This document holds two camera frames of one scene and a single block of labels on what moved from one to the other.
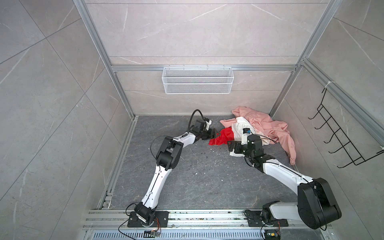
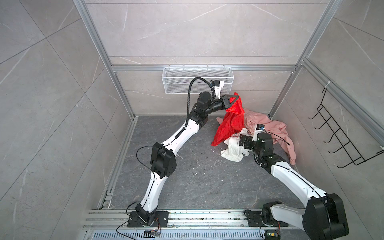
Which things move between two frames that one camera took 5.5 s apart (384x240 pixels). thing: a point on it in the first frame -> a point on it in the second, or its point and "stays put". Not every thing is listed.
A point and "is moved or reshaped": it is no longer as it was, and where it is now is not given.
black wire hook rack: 350,149 stays put
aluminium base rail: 215,225 stays put
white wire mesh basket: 197,80 stays put
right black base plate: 254,217 stays put
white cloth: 241,123 is moved or reshaped
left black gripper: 212,135 -> 225,102
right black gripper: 238,144 -> 249,141
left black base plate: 162,220 stays put
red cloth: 225,135 is moved or reshaped
